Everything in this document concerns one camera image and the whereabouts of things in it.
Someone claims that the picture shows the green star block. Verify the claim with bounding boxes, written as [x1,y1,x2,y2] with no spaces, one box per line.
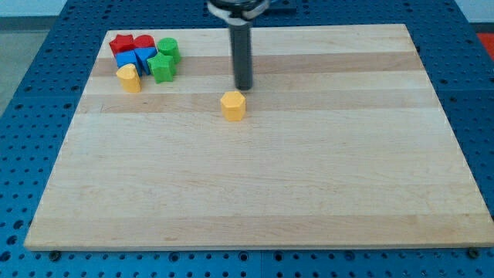
[147,53,176,83]

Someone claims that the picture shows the green cylinder block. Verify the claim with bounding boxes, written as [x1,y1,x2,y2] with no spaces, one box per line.
[157,37,181,64]

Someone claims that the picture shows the red star block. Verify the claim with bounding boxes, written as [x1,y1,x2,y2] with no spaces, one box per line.
[109,34,135,56]

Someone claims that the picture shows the red cylinder block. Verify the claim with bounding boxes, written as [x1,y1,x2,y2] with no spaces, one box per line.
[134,34,155,48]

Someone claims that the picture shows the blue triangle block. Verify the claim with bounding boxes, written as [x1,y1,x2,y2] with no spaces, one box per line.
[134,47,157,75]

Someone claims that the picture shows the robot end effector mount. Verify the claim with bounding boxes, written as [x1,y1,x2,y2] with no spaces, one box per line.
[207,0,270,20]

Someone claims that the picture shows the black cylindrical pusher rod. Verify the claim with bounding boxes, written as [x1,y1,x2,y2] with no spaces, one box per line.
[229,19,253,90]

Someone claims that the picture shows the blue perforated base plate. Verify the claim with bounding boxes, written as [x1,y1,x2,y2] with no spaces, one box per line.
[1,0,493,277]

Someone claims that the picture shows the yellow hexagon block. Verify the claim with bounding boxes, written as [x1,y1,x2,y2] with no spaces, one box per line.
[220,91,246,121]

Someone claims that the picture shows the yellow heart block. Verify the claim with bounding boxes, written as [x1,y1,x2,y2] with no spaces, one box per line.
[116,63,141,93]

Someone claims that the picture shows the blue cube block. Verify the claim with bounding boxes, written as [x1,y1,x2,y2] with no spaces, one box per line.
[115,50,142,76]

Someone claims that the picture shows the wooden board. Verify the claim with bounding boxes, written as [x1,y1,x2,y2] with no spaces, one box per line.
[25,24,493,251]

